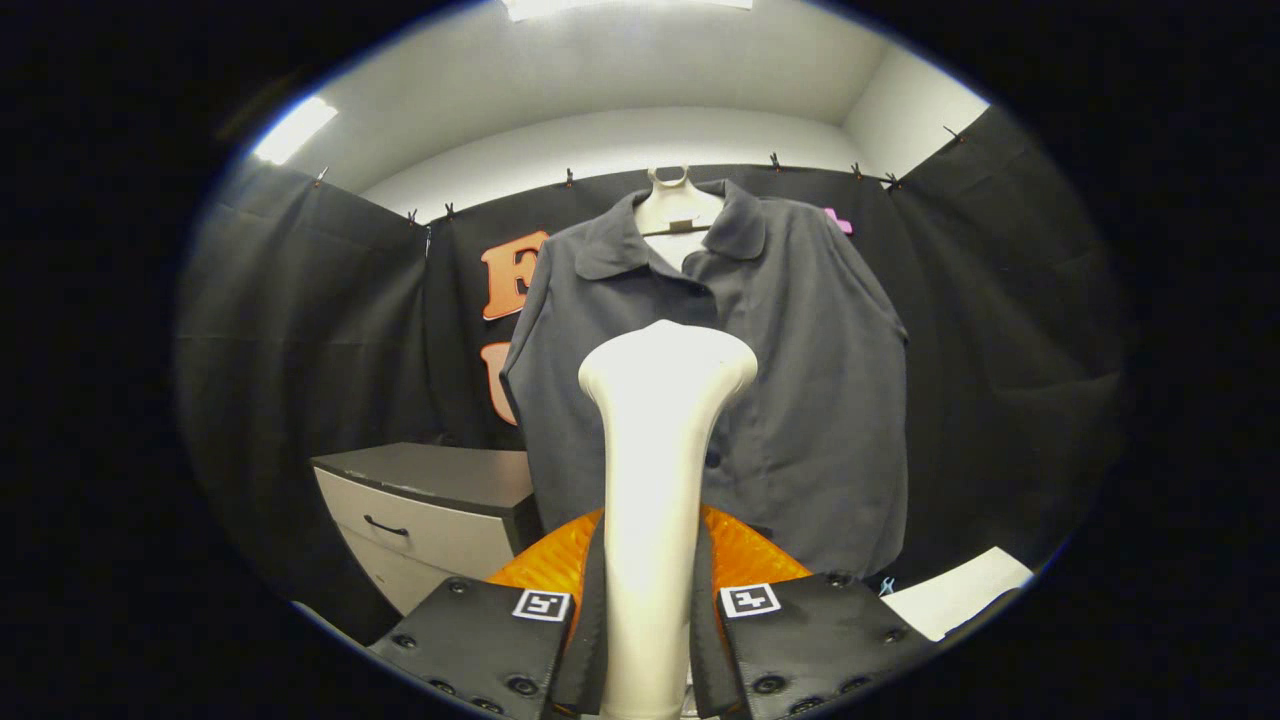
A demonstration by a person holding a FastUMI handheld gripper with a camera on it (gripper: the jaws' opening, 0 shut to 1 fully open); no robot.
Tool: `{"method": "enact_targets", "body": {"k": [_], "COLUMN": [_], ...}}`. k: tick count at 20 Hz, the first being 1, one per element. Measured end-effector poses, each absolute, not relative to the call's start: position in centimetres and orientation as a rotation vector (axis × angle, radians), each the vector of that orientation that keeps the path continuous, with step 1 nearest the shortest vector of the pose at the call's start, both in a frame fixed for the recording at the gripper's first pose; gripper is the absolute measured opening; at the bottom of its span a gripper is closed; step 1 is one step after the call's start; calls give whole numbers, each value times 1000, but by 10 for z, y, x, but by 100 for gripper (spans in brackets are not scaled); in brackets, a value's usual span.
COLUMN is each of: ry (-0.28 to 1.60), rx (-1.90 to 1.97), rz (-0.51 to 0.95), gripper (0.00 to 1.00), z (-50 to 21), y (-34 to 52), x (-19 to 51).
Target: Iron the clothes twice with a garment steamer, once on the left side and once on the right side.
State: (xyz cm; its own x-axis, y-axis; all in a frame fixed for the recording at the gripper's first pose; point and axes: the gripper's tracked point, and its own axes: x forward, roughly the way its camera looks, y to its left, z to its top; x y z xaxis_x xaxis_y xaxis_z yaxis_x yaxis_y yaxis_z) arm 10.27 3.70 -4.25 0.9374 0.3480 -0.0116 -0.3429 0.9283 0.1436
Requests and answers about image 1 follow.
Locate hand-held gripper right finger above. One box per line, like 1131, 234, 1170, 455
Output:
693, 503, 936, 720

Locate grey drawer cabinet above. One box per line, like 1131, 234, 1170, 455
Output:
310, 443, 541, 616

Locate dark grey button shirt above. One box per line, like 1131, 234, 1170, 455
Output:
500, 180, 911, 579

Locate row of black clips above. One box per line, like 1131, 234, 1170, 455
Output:
312, 125, 966, 226

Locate black backdrop cloth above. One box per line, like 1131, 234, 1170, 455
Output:
175, 105, 1126, 641

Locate white table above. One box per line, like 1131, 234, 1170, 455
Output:
885, 547, 1036, 642

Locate narrow ceiling light panel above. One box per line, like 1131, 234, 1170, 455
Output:
252, 97, 339, 166

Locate white mannequin torso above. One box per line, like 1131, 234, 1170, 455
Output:
635, 165, 726, 271

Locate white garment steamer head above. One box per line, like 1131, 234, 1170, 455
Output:
578, 320, 759, 720

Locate large ceiling light panel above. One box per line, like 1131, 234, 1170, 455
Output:
503, 0, 753, 21

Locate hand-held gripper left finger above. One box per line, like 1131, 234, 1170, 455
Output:
370, 508, 613, 720

